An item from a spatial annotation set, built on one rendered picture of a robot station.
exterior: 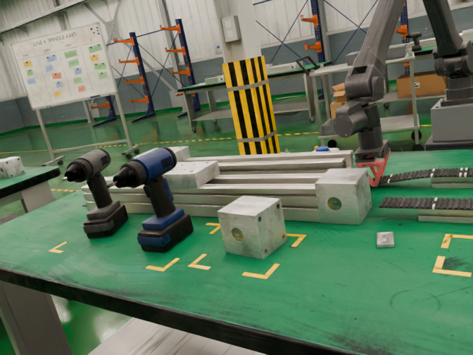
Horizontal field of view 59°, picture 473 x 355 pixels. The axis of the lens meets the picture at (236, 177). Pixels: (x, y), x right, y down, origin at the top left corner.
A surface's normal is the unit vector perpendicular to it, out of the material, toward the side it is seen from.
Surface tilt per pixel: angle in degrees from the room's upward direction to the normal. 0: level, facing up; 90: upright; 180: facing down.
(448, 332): 0
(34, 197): 90
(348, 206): 90
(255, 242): 90
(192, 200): 90
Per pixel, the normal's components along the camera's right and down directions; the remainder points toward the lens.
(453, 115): -0.54, 0.34
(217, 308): -0.19, -0.94
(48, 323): 0.82, 0.00
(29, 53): -0.22, 0.32
